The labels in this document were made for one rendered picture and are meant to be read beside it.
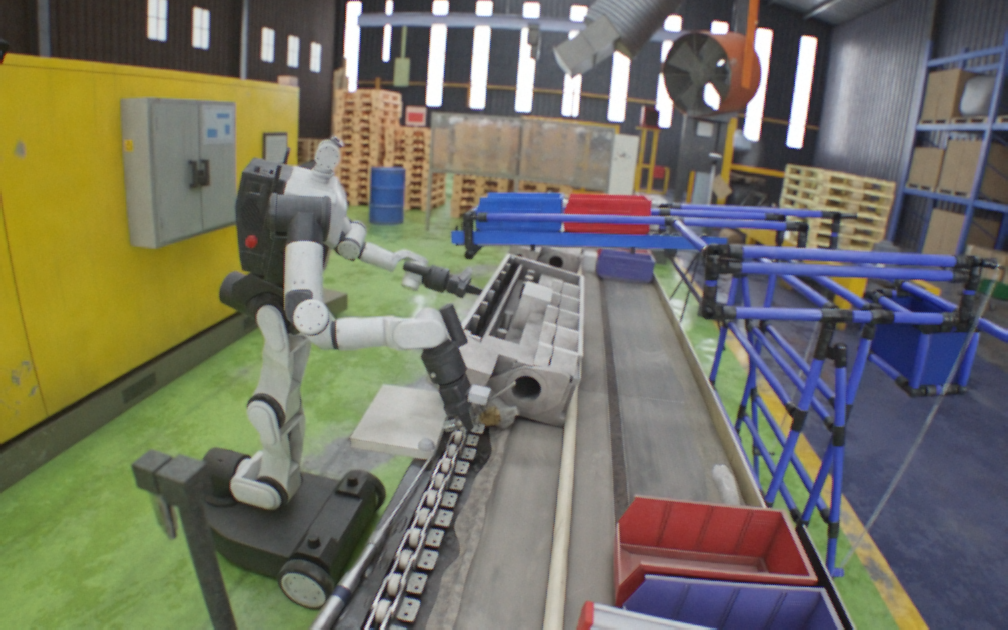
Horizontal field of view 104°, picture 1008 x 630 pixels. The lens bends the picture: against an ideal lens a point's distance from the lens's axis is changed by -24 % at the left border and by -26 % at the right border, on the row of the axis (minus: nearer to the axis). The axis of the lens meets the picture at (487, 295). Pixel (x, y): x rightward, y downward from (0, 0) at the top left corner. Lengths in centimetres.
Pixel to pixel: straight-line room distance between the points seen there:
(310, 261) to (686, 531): 100
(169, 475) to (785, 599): 91
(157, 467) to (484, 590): 66
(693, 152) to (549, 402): 694
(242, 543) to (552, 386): 122
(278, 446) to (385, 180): 665
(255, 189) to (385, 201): 679
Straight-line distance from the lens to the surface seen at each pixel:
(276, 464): 190
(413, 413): 142
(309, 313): 113
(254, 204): 143
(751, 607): 100
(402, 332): 110
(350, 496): 208
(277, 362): 163
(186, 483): 53
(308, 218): 124
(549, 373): 141
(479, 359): 138
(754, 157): 1262
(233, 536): 202
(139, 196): 297
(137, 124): 293
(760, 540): 119
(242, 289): 162
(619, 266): 310
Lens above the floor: 154
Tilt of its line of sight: 18 degrees down
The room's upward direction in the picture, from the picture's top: 5 degrees clockwise
